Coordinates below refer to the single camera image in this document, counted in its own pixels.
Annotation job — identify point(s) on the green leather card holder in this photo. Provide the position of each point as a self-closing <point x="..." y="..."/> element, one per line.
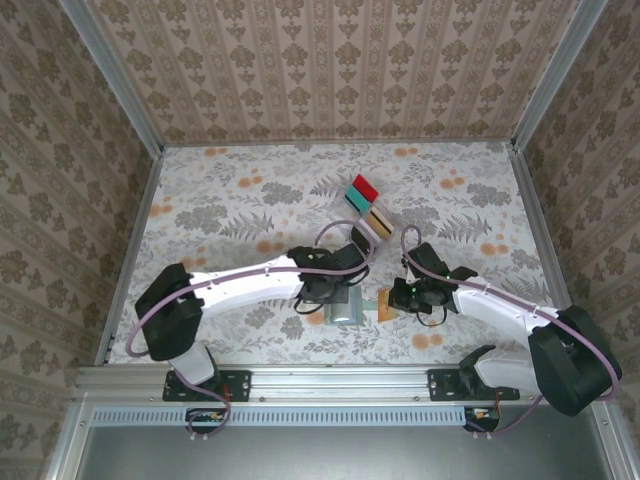
<point x="345" y="318"/>

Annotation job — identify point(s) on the orange plastic card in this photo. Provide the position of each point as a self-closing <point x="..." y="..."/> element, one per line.
<point x="386" y="312"/>

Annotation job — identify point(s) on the clear acrylic card stand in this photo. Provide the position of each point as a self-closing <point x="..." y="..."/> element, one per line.
<point x="341" y="209"/>

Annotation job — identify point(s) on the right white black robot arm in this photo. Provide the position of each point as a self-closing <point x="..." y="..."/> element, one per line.
<point x="495" y="306"/>

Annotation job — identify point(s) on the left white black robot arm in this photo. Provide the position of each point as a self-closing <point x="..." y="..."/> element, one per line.
<point x="250" y="294"/>

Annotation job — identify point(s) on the tan striped plastic card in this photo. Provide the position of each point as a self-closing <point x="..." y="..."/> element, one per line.
<point x="381" y="221"/>

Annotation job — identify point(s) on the teal plastic card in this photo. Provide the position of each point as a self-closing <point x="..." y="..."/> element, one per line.
<point x="357" y="197"/>

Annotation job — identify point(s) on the red plastic card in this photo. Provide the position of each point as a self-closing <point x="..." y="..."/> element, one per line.
<point x="366" y="186"/>

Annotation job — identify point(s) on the aluminium front beam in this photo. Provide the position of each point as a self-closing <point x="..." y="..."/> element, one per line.
<point x="340" y="382"/>

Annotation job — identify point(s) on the floral patterned table cover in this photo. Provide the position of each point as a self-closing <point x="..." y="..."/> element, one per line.
<point x="225" y="175"/>

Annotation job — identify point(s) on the grey metal panel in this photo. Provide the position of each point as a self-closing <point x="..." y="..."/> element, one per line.
<point x="325" y="455"/>

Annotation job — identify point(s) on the aluminium table side rail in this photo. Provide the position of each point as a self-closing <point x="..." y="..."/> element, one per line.
<point x="131" y="255"/>
<point x="547" y="250"/>

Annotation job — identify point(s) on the aluminium lower frame rail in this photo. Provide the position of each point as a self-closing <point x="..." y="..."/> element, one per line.
<point x="67" y="440"/>
<point x="612" y="445"/>

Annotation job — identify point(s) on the aluminium frame post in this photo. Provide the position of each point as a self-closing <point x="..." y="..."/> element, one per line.
<point x="114" y="75"/>
<point x="556" y="75"/>

